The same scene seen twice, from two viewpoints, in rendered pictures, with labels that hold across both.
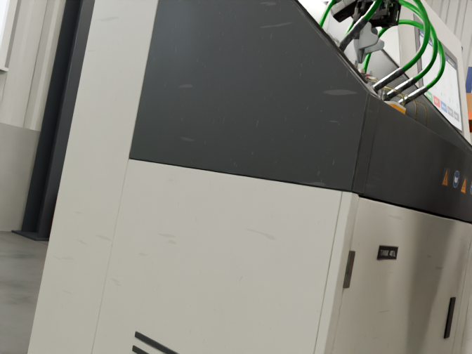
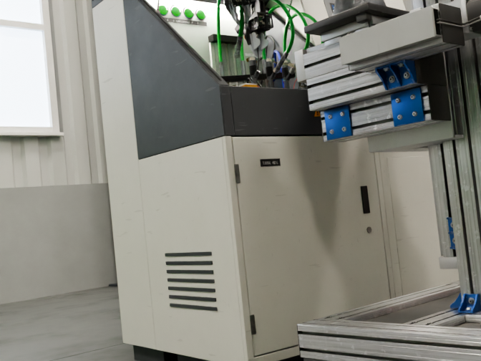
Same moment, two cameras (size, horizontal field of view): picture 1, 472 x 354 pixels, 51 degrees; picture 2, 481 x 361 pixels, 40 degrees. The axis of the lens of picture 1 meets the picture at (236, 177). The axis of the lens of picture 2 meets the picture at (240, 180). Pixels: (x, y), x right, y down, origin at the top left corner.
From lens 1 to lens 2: 1.39 m
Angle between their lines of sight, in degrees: 12
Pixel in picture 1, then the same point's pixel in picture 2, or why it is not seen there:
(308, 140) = (205, 117)
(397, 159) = (258, 111)
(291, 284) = (215, 190)
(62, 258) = (122, 235)
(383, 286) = (273, 180)
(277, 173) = (198, 139)
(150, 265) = (162, 214)
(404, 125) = (258, 92)
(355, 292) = (248, 185)
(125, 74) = (124, 111)
